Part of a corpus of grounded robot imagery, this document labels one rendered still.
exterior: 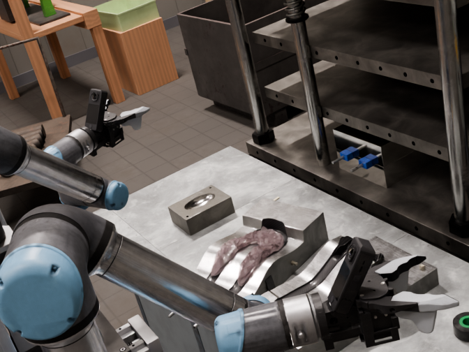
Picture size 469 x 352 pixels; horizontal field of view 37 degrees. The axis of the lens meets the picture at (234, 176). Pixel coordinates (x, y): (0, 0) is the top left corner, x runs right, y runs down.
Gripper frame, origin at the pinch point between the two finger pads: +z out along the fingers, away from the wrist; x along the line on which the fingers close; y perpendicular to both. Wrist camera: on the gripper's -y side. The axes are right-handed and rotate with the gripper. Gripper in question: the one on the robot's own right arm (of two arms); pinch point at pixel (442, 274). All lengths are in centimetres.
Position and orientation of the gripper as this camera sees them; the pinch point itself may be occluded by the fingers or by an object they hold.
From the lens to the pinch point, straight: 112.4
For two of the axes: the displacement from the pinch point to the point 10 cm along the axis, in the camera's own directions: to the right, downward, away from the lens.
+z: 9.7, -2.4, -0.2
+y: 2.3, 9.2, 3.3
